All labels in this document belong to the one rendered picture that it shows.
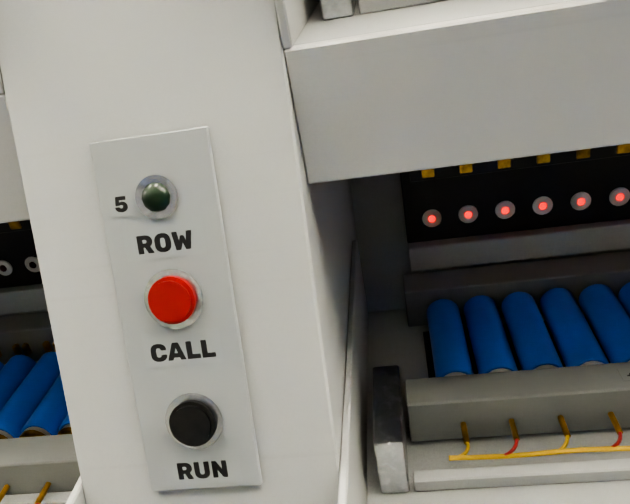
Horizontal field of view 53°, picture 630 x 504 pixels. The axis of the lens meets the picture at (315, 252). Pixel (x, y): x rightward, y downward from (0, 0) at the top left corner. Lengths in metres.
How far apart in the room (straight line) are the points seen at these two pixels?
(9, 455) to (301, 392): 0.16
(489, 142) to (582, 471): 0.14
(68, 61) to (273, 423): 0.14
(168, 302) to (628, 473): 0.19
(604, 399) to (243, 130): 0.19
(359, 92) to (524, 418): 0.16
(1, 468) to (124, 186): 0.16
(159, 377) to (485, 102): 0.14
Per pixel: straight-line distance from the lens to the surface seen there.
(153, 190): 0.21
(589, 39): 0.21
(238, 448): 0.23
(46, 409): 0.36
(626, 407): 0.30
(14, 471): 0.33
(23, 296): 0.45
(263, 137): 0.20
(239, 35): 0.21
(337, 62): 0.20
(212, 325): 0.21
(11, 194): 0.25
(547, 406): 0.29
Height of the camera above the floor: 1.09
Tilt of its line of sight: 8 degrees down
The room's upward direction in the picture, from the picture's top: 8 degrees counter-clockwise
